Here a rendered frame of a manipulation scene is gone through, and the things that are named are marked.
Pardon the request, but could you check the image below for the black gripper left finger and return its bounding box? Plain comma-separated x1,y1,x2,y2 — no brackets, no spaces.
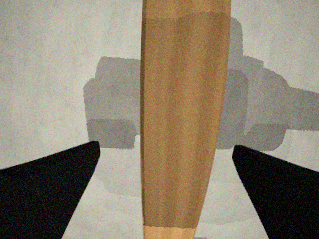
0,142,100,239

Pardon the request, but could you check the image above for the long wooden board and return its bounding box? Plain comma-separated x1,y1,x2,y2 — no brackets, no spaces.
140,0,231,239

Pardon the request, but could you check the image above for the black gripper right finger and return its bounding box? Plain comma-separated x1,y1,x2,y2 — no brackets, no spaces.
232,144,319,239

